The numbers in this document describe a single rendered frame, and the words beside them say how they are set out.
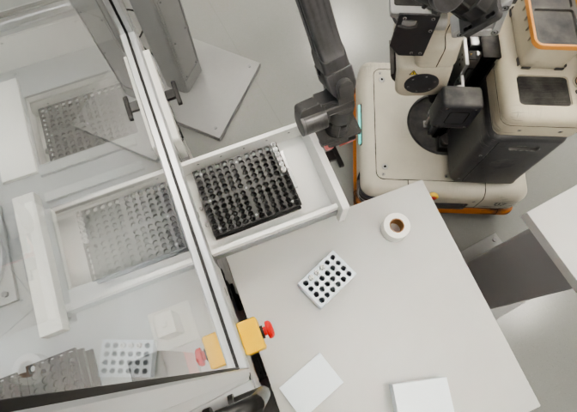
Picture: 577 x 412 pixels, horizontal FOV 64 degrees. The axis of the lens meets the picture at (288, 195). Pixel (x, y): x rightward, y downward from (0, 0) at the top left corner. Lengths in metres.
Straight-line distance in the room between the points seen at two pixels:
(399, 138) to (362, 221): 0.73
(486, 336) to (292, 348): 0.48
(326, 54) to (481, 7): 0.33
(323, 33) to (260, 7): 1.73
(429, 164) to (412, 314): 0.82
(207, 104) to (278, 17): 0.63
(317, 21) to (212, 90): 1.45
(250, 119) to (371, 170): 0.69
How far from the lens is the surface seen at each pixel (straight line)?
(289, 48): 2.46
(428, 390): 1.19
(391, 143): 1.91
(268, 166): 1.15
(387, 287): 1.23
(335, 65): 0.94
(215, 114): 2.24
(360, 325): 1.21
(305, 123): 0.98
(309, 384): 1.18
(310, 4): 0.89
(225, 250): 1.10
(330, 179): 1.11
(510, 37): 1.60
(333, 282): 1.18
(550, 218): 1.43
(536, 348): 2.19
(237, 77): 2.33
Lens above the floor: 1.95
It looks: 70 degrees down
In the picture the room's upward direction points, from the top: straight up
